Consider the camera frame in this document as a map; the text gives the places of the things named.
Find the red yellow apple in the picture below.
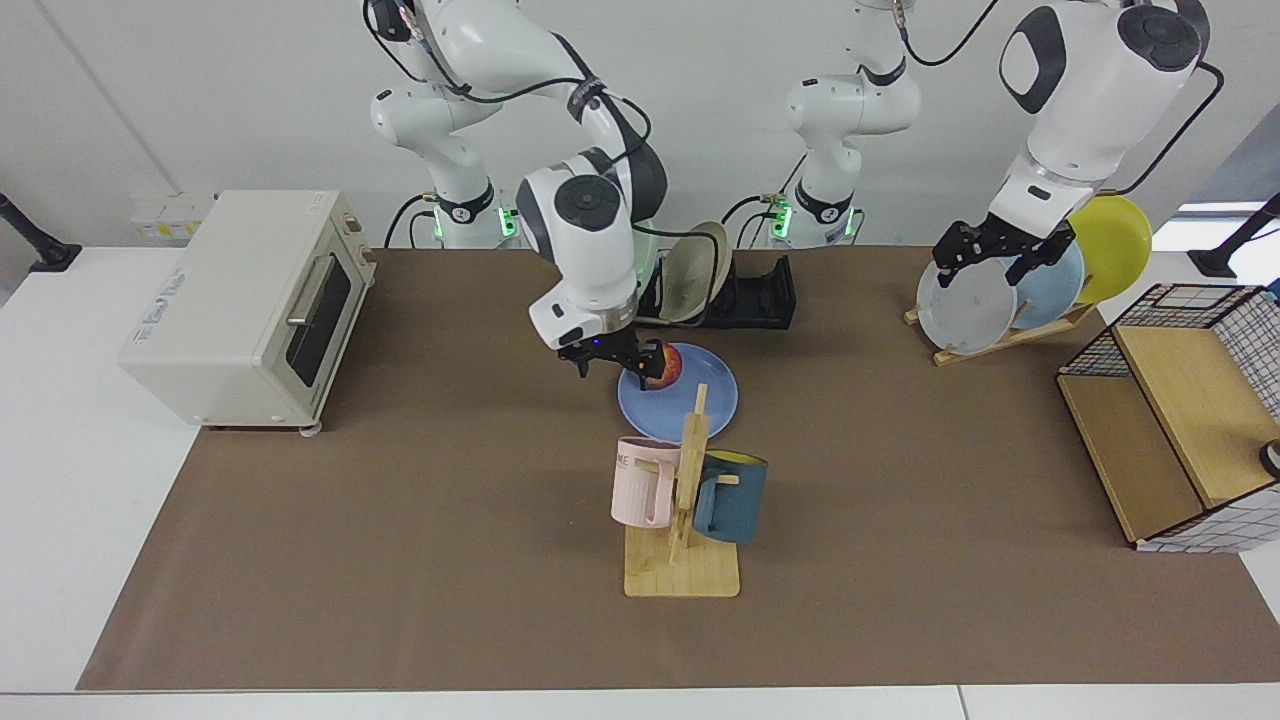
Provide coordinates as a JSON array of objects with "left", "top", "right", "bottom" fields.
[{"left": 645, "top": 343, "right": 685, "bottom": 391}]

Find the beige plate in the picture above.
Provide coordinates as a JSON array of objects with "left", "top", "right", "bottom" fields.
[{"left": 655, "top": 221, "right": 732, "bottom": 324}]

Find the dark blue cup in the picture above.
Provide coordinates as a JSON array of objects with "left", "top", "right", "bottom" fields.
[{"left": 692, "top": 450, "right": 769, "bottom": 545}]

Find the wooden cup stand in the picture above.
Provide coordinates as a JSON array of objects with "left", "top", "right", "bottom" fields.
[{"left": 624, "top": 383, "right": 741, "bottom": 599}]

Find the wooden plate rack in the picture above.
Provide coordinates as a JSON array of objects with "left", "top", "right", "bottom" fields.
[{"left": 903, "top": 300, "right": 1098, "bottom": 367}]

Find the black dish rack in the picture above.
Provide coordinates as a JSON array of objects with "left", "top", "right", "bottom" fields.
[{"left": 640, "top": 254, "right": 797, "bottom": 331}]

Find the white wall socket box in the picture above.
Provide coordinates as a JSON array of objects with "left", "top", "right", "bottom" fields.
[{"left": 130, "top": 193, "right": 216, "bottom": 242}]

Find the pale toaster oven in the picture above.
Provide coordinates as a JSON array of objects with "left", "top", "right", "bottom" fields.
[{"left": 118, "top": 190, "right": 378, "bottom": 434}]

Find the brown table cloth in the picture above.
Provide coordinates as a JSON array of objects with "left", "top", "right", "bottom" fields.
[{"left": 76, "top": 247, "right": 1280, "bottom": 691}]

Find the yellow plate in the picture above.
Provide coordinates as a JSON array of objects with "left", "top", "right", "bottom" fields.
[{"left": 1060, "top": 193, "right": 1153, "bottom": 305}]

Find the pink cup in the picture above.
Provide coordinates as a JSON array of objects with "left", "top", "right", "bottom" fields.
[{"left": 611, "top": 436, "right": 683, "bottom": 529}]

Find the black mount stand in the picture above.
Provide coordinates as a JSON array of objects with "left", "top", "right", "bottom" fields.
[
  {"left": 0, "top": 190, "right": 83, "bottom": 273},
  {"left": 1188, "top": 193, "right": 1280, "bottom": 279}
]

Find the light blue plate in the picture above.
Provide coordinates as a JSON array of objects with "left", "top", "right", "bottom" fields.
[{"left": 1005, "top": 240, "right": 1086, "bottom": 331}]

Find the wire basket with wooden floor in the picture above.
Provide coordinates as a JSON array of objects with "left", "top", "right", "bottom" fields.
[{"left": 1057, "top": 283, "right": 1280, "bottom": 554}]

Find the grey plate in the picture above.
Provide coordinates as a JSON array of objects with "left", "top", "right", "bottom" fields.
[{"left": 916, "top": 255, "right": 1018, "bottom": 356}]

